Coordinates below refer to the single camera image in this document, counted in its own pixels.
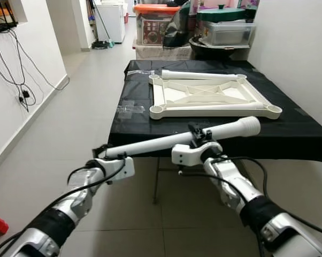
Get white plastic table leg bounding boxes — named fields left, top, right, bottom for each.
left=103, top=116, right=262, bottom=160
left=160, top=69, right=241, bottom=82

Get white plastic children table top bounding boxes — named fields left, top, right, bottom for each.
left=148, top=72, right=283, bottom=120

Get clear tape strip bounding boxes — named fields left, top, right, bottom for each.
left=117, top=100, right=147, bottom=118
left=126, top=68, right=151, bottom=77

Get black wok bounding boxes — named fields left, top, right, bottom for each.
left=189, top=36, right=248, bottom=60

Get beige table cover cloth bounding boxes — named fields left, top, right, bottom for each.
left=134, top=44, right=197, bottom=61

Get black power adapter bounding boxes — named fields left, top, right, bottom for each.
left=19, top=89, right=32, bottom=105

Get black tablecloth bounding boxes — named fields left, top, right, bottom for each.
left=108, top=59, right=322, bottom=164

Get mop with green head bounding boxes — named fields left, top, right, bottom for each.
left=90, top=0, right=115, bottom=50

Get clear container with green lid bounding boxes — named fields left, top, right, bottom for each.
left=196, top=6, right=257, bottom=47

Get black bag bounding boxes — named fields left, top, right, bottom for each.
left=163, top=2, right=200, bottom=49

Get clear storage box orange lid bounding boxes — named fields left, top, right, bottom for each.
left=133, top=4, right=181, bottom=47

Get white chest appliance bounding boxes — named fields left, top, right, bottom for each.
left=99, top=2, right=127, bottom=44

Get black router with antennas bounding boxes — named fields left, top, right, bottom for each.
left=0, top=3, right=18, bottom=34

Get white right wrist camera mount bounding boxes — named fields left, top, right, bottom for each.
left=170, top=141, right=225, bottom=167

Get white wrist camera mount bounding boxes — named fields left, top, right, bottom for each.
left=90, top=156, right=136, bottom=186
left=170, top=141, right=225, bottom=167

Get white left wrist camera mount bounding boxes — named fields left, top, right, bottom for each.
left=90, top=156, right=136, bottom=186

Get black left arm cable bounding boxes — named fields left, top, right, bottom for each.
left=0, top=158, right=128, bottom=257

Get black wall cable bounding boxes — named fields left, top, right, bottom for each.
left=0, top=29, right=72, bottom=111

